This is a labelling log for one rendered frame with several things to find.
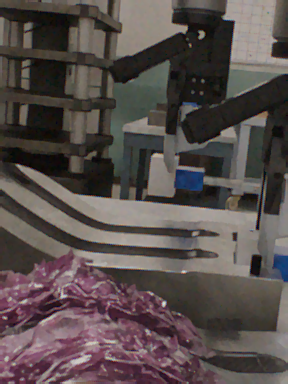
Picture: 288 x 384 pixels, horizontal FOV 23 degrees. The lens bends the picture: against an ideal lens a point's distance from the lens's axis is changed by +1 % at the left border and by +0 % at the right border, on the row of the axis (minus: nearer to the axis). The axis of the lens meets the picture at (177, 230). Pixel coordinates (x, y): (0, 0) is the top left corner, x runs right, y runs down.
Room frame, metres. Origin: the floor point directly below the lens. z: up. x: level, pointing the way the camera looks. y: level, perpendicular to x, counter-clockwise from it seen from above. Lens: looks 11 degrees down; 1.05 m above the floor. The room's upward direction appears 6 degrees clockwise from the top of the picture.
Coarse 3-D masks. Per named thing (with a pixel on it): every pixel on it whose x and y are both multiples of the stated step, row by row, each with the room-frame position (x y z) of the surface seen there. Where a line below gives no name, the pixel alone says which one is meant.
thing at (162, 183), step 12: (156, 156) 0.97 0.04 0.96; (156, 168) 0.97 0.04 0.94; (180, 168) 0.98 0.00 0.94; (192, 168) 0.99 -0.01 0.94; (156, 180) 0.97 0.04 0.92; (168, 180) 0.97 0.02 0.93; (180, 180) 0.97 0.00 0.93; (192, 180) 0.97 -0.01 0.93; (204, 180) 0.98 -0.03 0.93; (216, 180) 0.98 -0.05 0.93; (228, 180) 0.98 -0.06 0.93; (156, 192) 0.97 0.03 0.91; (168, 192) 0.97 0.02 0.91
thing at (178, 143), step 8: (184, 112) 0.96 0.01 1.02; (168, 136) 0.94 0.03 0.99; (176, 136) 0.95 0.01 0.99; (184, 136) 0.95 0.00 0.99; (168, 144) 0.95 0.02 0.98; (176, 144) 0.95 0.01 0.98; (184, 144) 0.95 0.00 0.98; (192, 144) 0.95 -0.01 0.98; (200, 144) 0.95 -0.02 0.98; (168, 152) 0.95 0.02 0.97; (168, 160) 0.95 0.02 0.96; (168, 168) 0.96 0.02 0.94
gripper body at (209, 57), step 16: (176, 16) 0.97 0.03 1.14; (192, 16) 0.96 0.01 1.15; (208, 16) 0.96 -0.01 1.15; (192, 32) 0.98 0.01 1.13; (208, 32) 0.98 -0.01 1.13; (224, 32) 0.97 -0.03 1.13; (192, 48) 0.97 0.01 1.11; (208, 48) 0.98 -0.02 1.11; (224, 48) 0.97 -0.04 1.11; (176, 64) 0.96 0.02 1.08; (192, 64) 0.96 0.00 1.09; (208, 64) 0.96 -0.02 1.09; (224, 64) 0.97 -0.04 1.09; (192, 80) 0.96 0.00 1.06; (208, 80) 0.97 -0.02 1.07; (224, 80) 0.99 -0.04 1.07; (192, 96) 0.97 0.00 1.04; (208, 96) 0.97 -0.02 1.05; (224, 96) 0.95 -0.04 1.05
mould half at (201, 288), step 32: (32, 192) 0.79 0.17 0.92; (64, 192) 0.88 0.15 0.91; (0, 224) 0.64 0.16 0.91; (64, 224) 0.75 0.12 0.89; (128, 224) 0.84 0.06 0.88; (160, 224) 0.85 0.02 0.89; (192, 224) 0.87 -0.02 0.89; (224, 224) 0.88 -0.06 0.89; (0, 256) 0.64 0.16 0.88; (32, 256) 0.64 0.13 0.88; (96, 256) 0.67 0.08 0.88; (128, 256) 0.67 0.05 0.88; (224, 256) 0.70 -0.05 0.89; (160, 288) 0.63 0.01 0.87; (192, 288) 0.63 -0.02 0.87; (224, 288) 0.63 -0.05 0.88; (256, 288) 0.63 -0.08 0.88; (192, 320) 0.63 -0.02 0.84; (256, 320) 0.63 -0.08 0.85
